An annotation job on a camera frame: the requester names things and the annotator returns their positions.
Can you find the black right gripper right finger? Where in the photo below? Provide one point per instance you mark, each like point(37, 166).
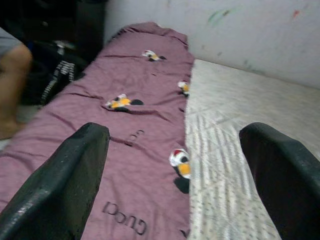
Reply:
point(287, 180)

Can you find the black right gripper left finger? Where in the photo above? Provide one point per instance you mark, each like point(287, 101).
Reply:
point(55, 187)

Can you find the white quilted patterned mattress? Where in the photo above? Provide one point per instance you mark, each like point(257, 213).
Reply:
point(237, 100)

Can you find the person in grey shirt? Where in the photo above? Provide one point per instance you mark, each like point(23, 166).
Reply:
point(12, 82)

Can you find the black bag with white print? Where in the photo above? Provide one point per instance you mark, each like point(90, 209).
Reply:
point(55, 72)

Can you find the purple blanket with cartoon patches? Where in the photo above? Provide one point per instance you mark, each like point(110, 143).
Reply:
point(145, 87)

